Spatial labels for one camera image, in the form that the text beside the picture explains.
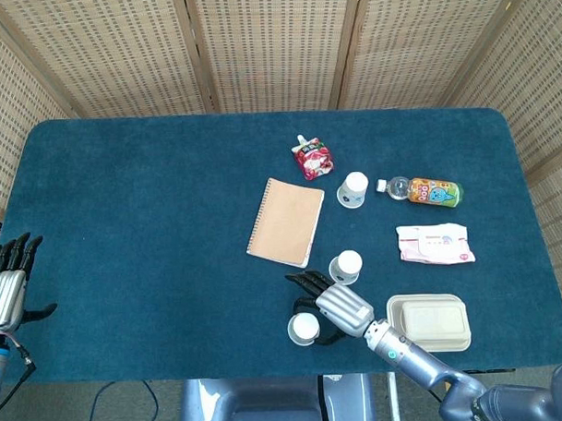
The paper cup green leaf print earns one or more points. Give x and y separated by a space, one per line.
304 327

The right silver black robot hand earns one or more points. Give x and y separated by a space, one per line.
344 307

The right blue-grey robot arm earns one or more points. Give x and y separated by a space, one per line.
420 358

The beige takeaway food box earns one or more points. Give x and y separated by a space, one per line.
428 323

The white floral paper cup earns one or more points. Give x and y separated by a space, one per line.
346 266
354 189

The red drink pouch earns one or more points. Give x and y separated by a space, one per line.
314 161

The woven folding screen panel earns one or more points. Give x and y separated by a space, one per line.
561 237
275 44
114 54
535 81
14 113
423 44

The orange label plastic bottle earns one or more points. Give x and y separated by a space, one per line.
433 193

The brown spiral notebook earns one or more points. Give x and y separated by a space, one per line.
286 222

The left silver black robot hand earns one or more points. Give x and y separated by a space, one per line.
4 294

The pink wet wipes pack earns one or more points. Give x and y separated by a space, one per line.
434 244

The blue-grey robot torso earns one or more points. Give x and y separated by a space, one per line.
251 405

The blue table cloth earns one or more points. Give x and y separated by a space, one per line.
148 252

